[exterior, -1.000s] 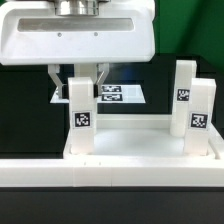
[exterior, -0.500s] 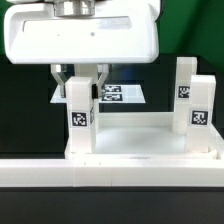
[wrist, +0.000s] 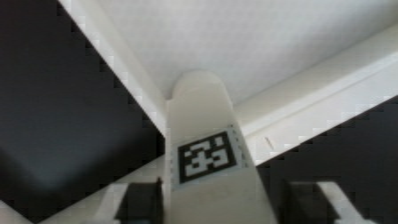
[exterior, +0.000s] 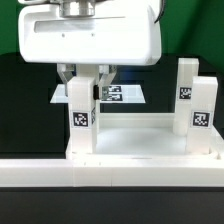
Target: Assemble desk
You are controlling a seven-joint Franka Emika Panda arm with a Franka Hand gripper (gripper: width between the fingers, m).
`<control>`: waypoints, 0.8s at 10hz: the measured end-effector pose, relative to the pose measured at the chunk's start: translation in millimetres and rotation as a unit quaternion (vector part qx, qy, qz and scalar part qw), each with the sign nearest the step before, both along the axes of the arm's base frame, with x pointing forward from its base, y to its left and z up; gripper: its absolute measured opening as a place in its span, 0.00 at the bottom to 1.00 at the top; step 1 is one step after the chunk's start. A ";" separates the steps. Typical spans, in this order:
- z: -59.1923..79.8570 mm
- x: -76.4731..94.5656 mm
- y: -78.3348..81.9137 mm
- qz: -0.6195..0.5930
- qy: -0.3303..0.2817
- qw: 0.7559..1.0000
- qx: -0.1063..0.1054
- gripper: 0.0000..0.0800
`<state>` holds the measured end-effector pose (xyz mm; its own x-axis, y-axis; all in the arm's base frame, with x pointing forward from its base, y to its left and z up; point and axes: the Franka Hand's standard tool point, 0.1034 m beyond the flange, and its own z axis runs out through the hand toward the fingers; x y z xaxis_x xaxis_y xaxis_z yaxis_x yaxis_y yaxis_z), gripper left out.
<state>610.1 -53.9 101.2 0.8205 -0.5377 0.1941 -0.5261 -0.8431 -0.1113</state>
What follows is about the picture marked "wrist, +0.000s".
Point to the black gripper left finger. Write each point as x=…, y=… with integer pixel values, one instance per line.
x=131, y=204

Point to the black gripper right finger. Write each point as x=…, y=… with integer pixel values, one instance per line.
x=316, y=204

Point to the white desk leg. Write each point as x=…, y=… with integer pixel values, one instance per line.
x=213, y=190

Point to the white desk top tray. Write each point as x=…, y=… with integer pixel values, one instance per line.
x=289, y=48

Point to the white L-shaped fence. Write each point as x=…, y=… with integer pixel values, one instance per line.
x=305, y=119

